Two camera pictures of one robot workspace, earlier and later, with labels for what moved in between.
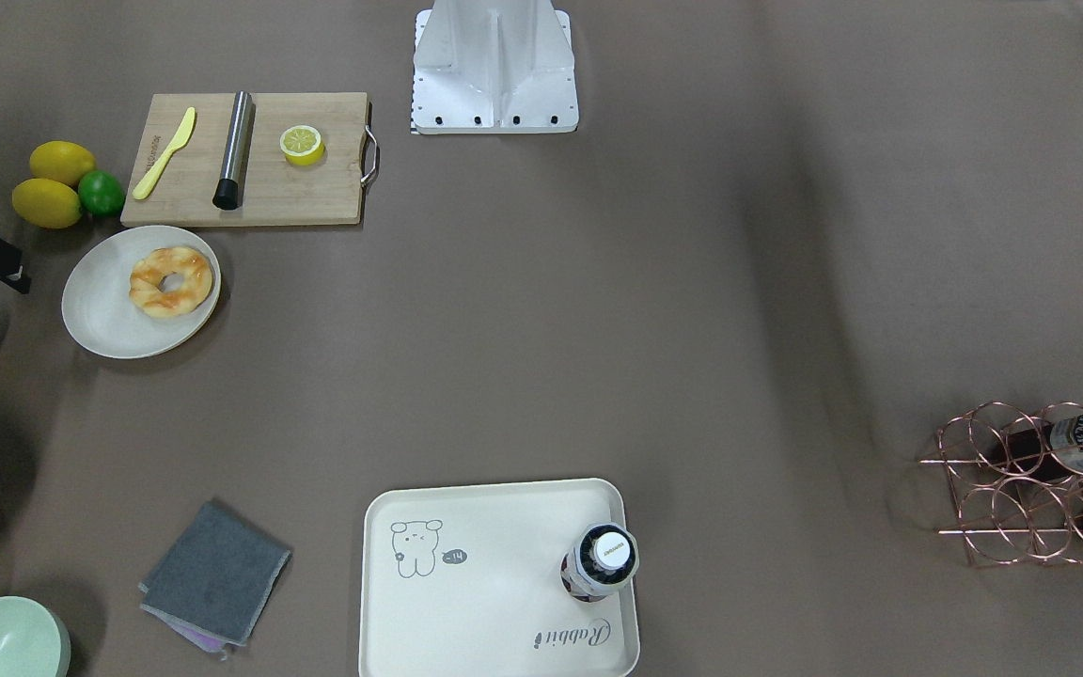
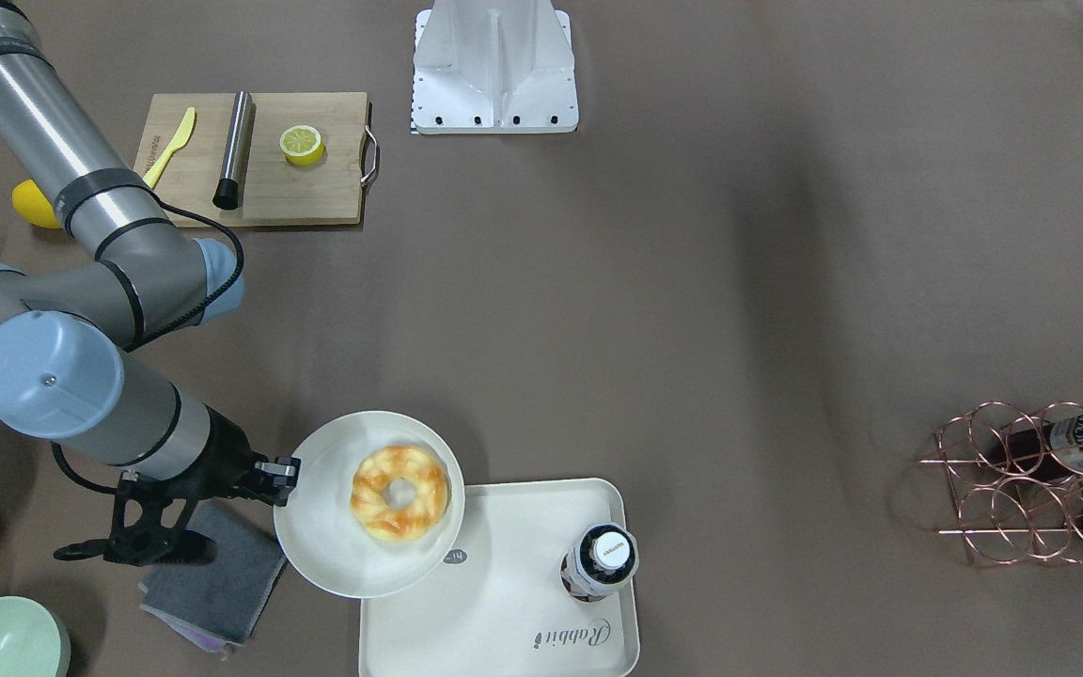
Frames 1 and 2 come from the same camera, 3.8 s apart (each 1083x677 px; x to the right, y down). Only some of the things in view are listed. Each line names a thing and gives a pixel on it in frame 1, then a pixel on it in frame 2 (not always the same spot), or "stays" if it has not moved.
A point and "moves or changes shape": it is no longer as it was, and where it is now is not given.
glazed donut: x=145 y=284 moves or changes shape
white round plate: x=98 y=307 moves or changes shape
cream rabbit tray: x=464 y=580 stays
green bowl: x=8 y=637 stays
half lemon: x=302 y=145 stays
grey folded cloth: x=214 y=579 stays
